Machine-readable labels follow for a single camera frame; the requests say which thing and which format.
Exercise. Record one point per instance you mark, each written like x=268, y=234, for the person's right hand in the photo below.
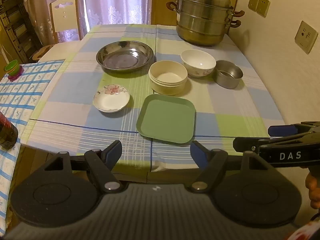
x=314, y=190

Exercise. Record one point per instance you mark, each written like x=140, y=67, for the dark bottle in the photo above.
x=7, y=135

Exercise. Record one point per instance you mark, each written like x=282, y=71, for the wide steel basin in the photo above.
x=120, y=62

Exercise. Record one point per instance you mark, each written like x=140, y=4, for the white floral ceramic bowl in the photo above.
x=197, y=60

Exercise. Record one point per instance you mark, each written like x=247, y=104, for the cream round plastic bowl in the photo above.
x=167, y=86

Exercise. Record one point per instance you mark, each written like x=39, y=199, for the stacked green plastic cups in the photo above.
x=12, y=67

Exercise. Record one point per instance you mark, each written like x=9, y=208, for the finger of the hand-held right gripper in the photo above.
x=250, y=143
x=278, y=130

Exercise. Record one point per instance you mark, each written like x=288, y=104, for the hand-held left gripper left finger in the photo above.
x=113, y=152

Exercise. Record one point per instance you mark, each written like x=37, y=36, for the purple lace curtain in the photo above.
x=112, y=2

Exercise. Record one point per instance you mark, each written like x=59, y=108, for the stacked steel steamer pot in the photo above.
x=202, y=22

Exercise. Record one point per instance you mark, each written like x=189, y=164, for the blue grid white cloth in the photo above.
x=20, y=95

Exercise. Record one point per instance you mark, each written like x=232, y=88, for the green square plate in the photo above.
x=166, y=117

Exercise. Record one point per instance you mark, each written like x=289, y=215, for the beige wall socket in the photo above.
x=306, y=37

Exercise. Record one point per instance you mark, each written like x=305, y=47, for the small steel bowl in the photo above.
x=225, y=81

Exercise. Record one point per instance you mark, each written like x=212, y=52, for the dark metal rack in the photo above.
x=17, y=30

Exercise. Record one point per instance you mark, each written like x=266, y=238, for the cream wooden chair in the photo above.
x=65, y=12

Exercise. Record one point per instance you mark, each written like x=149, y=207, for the small floral saucer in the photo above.
x=110, y=102

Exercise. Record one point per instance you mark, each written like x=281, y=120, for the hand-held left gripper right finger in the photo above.
x=197, y=152

